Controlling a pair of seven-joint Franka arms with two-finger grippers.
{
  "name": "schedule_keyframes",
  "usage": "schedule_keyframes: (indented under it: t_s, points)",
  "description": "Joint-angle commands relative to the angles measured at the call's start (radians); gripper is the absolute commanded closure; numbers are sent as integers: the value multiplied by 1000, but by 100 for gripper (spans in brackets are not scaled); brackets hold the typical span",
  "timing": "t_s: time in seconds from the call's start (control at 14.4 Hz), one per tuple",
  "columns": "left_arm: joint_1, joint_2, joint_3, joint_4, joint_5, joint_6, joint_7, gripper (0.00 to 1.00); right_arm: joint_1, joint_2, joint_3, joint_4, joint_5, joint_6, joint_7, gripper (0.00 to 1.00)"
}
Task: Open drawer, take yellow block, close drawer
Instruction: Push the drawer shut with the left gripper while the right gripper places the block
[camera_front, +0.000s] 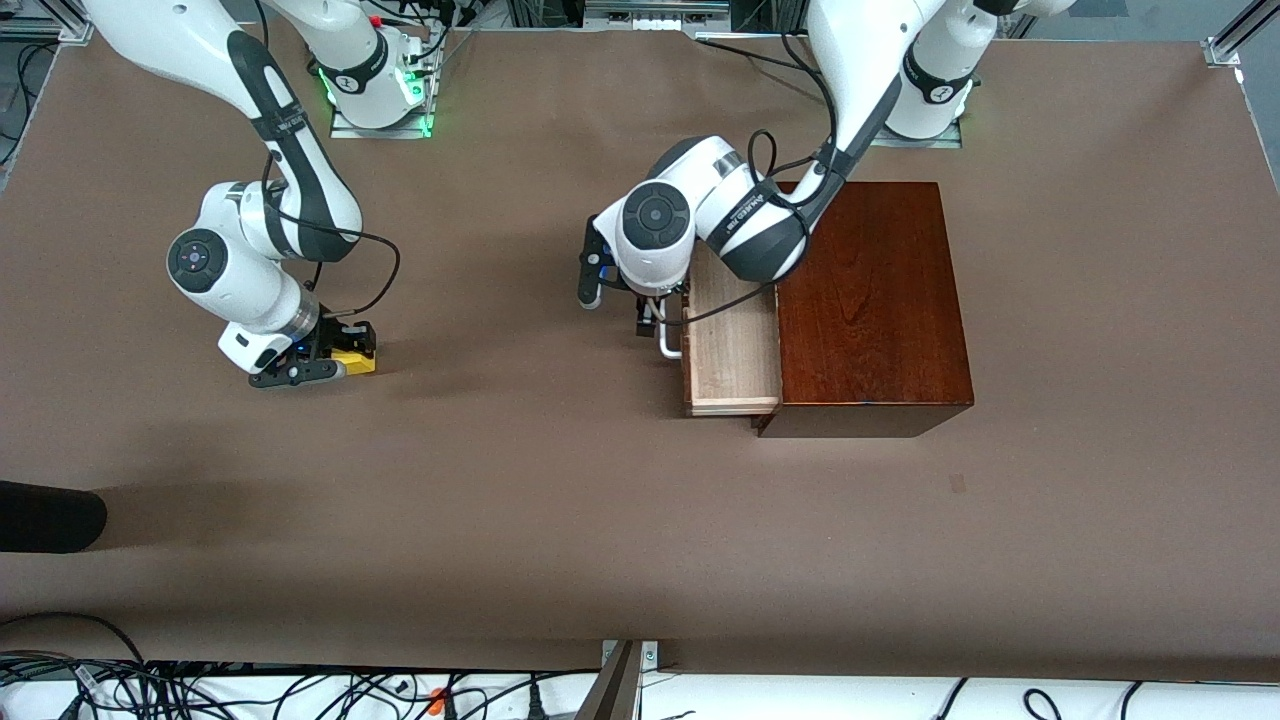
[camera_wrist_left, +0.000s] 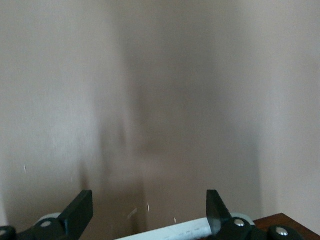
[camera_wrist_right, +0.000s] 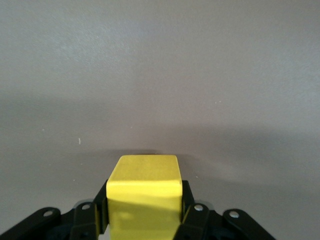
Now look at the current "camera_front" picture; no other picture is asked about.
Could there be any wooden drawer with white handle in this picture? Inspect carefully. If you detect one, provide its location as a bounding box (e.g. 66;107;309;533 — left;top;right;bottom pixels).
656;240;784;419

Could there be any dark brown wooden cabinet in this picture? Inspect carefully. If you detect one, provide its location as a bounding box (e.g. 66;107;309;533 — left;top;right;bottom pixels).
755;181;975;439

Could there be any brown table cover mat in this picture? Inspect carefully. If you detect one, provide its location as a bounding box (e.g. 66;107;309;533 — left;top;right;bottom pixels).
0;22;1280;673

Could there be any grey power strip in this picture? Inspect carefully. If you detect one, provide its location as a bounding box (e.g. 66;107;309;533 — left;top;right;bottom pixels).
583;0;732;33

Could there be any black rounded object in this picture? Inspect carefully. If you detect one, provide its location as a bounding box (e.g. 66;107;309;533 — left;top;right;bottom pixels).
0;480;108;554

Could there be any aluminium corner profile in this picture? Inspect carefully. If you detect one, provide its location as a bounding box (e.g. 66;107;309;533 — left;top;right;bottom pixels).
1203;0;1280;69
0;0;97;47

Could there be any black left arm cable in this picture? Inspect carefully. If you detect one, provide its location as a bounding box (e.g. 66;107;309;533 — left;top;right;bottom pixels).
650;30;843;327

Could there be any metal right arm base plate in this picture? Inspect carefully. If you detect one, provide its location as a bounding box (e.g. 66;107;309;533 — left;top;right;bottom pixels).
330;95;434;139

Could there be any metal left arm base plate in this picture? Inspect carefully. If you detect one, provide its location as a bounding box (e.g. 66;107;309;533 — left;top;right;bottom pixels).
870;118;964;150

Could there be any aluminium post with bracket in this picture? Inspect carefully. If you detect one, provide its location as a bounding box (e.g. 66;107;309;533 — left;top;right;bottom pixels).
578;640;661;720

